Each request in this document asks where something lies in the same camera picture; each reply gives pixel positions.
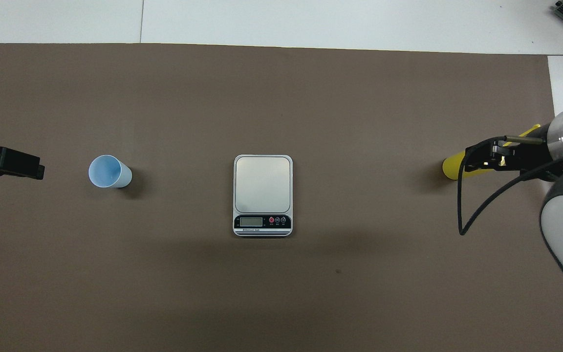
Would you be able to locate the yellow squeeze bottle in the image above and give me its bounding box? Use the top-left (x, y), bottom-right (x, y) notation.
top-left (442, 124), bottom-right (541, 180)

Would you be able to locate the silver digital kitchen scale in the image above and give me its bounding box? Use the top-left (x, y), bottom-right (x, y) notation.
top-left (233, 154), bottom-right (293, 238)

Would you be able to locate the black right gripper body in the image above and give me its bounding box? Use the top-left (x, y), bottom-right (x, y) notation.
top-left (506, 128), bottom-right (563, 182)

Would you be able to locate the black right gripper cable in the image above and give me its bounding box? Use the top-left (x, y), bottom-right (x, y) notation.
top-left (457, 138), bottom-right (563, 236)

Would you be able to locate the thin grey metal rod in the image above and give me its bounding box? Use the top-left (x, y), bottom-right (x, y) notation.
top-left (503, 135), bottom-right (545, 145)

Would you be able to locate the light blue plastic cup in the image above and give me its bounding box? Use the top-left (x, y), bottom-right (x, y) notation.
top-left (88, 154), bottom-right (132, 189)

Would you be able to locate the brown table mat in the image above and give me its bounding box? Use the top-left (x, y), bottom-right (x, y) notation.
top-left (0, 43), bottom-right (563, 352)

